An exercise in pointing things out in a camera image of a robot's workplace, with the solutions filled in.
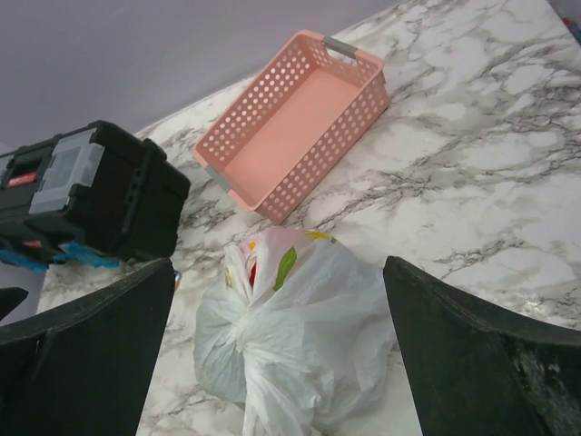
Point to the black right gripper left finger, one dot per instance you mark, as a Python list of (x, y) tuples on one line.
[(85, 367)]

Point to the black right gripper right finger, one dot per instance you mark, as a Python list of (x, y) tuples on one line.
[(476, 368)]

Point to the white plastic bag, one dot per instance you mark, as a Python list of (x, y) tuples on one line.
[(297, 332)]

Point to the black toolbox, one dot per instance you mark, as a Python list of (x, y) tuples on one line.
[(97, 195)]

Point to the pink perforated plastic basket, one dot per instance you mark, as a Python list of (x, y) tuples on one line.
[(297, 118)]

